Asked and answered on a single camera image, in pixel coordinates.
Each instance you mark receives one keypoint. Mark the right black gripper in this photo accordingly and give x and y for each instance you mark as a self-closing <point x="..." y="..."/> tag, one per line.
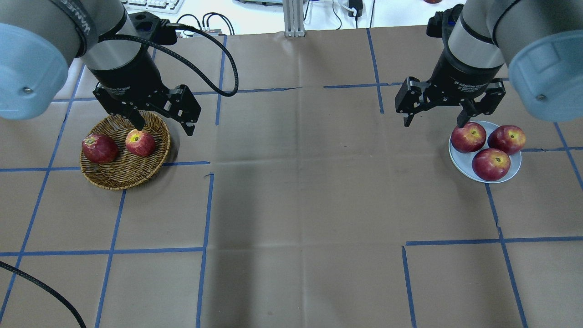
<point x="464" y="68"/>

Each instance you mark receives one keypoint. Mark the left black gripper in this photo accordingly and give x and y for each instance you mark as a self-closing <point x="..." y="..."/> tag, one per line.
<point x="129" y="77"/>

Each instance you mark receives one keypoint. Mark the red yellow apple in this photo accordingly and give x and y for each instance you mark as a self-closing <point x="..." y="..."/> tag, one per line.
<point x="140" y="143"/>

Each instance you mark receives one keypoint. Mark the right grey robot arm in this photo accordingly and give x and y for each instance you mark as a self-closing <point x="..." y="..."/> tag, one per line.
<point x="540" y="42"/>

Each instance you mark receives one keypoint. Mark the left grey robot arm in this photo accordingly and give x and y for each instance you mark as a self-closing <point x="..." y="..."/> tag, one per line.
<point x="41" y="38"/>

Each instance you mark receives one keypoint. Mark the red apple on plate rear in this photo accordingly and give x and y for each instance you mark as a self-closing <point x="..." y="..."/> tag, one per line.
<point x="470" y="138"/>

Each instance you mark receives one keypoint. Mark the woven wicker basket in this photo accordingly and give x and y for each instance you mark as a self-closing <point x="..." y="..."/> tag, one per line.
<point x="127" y="170"/>

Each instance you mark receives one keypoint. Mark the light blue plate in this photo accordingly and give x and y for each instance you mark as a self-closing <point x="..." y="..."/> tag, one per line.
<point x="463" y="161"/>

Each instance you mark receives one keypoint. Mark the dark red apple in basket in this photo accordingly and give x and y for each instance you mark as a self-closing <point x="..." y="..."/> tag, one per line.
<point x="99" y="148"/>

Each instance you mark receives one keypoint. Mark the red apple on plate side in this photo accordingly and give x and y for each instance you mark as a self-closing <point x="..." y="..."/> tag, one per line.
<point x="508" y="138"/>

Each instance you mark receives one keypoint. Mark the red apple on plate front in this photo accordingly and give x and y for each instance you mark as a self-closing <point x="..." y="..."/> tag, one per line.
<point x="491" y="164"/>

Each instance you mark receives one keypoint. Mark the white keyboard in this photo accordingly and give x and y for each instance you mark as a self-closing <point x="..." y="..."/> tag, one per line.
<point x="160" y="6"/>

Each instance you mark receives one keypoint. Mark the black power adapter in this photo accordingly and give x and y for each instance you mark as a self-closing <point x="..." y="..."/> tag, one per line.
<point x="355" y="8"/>

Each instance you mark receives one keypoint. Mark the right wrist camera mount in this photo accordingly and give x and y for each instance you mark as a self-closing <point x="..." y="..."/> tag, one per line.
<point x="443" y="23"/>

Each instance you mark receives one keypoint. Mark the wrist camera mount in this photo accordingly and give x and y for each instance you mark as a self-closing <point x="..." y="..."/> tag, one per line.
<point x="443" y="23"/>
<point x="154" y="28"/>

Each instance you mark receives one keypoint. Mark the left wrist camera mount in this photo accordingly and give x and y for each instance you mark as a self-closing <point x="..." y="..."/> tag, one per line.
<point x="154" y="28"/>

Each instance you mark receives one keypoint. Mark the aluminium frame post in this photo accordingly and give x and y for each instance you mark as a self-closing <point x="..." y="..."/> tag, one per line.
<point x="293" y="11"/>

